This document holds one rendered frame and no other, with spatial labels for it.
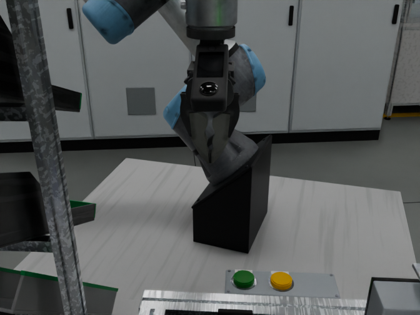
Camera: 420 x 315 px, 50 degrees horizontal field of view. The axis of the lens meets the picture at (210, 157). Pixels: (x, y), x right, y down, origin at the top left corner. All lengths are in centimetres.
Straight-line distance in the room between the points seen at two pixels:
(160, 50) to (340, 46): 138
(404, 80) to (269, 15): 163
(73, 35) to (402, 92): 296
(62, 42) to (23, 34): 308
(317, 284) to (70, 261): 50
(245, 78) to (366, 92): 285
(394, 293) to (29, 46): 41
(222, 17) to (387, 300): 41
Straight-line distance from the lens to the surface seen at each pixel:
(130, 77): 352
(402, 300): 47
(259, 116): 367
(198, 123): 69
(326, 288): 89
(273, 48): 354
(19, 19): 45
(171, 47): 345
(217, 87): 59
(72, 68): 356
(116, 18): 70
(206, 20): 64
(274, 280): 87
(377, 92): 392
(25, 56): 46
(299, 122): 377
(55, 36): 353
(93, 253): 114
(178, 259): 109
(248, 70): 108
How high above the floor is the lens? 154
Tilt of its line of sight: 26 degrees down
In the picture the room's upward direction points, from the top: straight up
